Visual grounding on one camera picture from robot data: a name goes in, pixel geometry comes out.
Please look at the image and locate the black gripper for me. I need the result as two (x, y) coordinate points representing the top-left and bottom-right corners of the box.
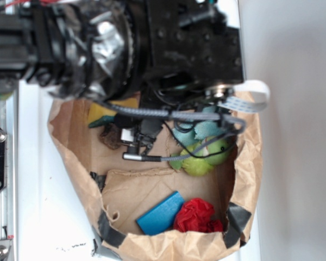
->
(143, 1), (244, 90)

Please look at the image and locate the green and yellow sponge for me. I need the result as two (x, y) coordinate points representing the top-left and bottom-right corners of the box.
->
(87, 98), (139, 128)

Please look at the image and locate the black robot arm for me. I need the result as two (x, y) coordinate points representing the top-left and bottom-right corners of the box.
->
(0, 1), (244, 101)

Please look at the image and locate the light blue cloth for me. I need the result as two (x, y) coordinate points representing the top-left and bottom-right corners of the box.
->
(172, 121), (227, 147)

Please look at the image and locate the green plush toy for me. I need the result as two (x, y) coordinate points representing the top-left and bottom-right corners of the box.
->
(168, 136), (235, 177)

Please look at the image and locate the brown rock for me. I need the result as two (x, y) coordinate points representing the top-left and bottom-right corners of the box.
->
(99, 123), (122, 150)

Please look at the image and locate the red crumpled paper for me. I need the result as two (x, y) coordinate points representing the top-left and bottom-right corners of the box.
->
(173, 198), (224, 233)

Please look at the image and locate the brown paper bag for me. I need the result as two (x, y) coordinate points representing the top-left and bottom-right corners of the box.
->
(48, 100), (263, 260)

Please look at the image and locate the blue rectangular block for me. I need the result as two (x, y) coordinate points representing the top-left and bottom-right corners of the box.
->
(136, 191), (185, 236)

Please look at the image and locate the white flat ribbon cable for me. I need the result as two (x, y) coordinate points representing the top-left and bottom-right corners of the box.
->
(217, 79), (271, 114)

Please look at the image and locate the grey braided cable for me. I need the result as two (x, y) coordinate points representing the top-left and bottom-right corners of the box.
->
(92, 99), (247, 164)

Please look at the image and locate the red wire bundle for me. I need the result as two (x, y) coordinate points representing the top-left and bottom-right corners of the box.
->
(4, 0), (79, 8)

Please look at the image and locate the aluminium frame rail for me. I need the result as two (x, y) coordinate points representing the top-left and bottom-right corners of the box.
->
(0, 79), (18, 260)

